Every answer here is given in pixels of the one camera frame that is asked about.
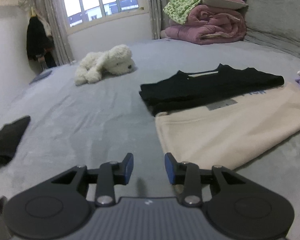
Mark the right grey curtain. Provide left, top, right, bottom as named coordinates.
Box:
left=148, top=0, right=169, bottom=40

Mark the beige bear raglan shirt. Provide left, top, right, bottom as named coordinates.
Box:
left=139, top=63, right=300, bottom=171

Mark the dark tablet on bed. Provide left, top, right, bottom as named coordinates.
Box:
left=29, top=69, right=52, bottom=85

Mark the folded black garment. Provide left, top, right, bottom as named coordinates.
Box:
left=0, top=115, right=31, bottom=167

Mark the grey padded headboard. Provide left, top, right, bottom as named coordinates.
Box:
left=244, top=0, right=300, bottom=59

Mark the green patterned blanket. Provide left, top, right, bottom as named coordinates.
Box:
left=163, top=0, right=202, bottom=24

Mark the grey curtain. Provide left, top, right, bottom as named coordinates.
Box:
left=148, top=0, right=169, bottom=40
left=30, top=0, right=74, bottom=65

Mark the white plush dog toy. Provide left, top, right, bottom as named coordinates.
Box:
left=74, top=44, right=135, bottom=86

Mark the left grey curtain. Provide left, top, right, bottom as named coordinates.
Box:
left=30, top=0, right=74, bottom=65

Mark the pink rolled quilt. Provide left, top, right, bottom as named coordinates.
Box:
left=165, top=5, right=247, bottom=45

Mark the window with white frame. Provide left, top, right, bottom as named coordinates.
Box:
left=62, top=0, right=148, bottom=35

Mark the dark jacket on rack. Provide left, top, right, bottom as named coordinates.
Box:
left=26, top=16, right=57, bottom=68

